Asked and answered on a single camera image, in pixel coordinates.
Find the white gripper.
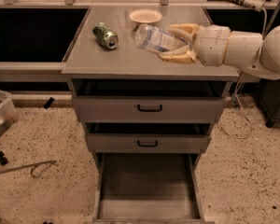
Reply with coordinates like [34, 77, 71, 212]
[159, 23, 231, 66]

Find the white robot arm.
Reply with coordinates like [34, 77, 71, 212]
[159, 23, 280, 80]

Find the grey drawer cabinet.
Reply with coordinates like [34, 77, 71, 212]
[61, 5, 240, 224]

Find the top grey drawer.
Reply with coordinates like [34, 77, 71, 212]
[72, 78, 227, 123]

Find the grey drawer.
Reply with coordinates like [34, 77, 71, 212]
[86, 122, 211, 153]
[72, 78, 227, 123]
[93, 153, 205, 224]

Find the middle grey drawer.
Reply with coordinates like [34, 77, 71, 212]
[86, 122, 211, 153]

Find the bottom grey drawer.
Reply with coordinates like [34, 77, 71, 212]
[93, 153, 205, 224]

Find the white bowl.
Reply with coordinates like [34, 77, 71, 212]
[129, 9, 162, 25]

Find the green soda can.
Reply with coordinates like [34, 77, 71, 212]
[92, 22, 119, 49]

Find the small black block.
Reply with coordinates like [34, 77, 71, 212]
[44, 97, 54, 109]

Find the metal hook rod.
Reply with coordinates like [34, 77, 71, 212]
[0, 160, 56, 175]

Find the clear plastic storage bin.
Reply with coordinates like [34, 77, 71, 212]
[0, 90, 19, 135]

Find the black tool on floor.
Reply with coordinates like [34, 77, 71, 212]
[0, 151, 7, 165]

